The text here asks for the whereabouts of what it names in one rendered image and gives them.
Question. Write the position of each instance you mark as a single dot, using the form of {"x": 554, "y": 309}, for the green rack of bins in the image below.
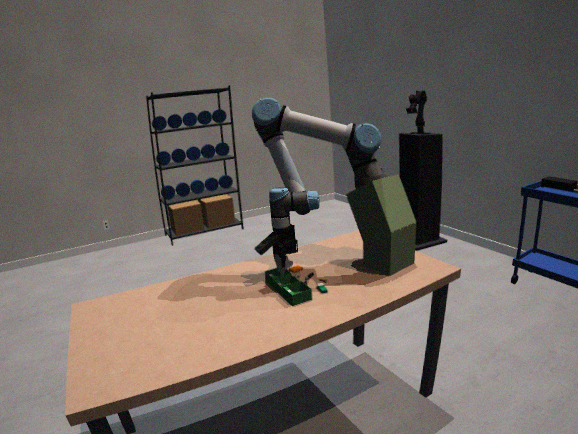
{"x": 295, "y": 293}

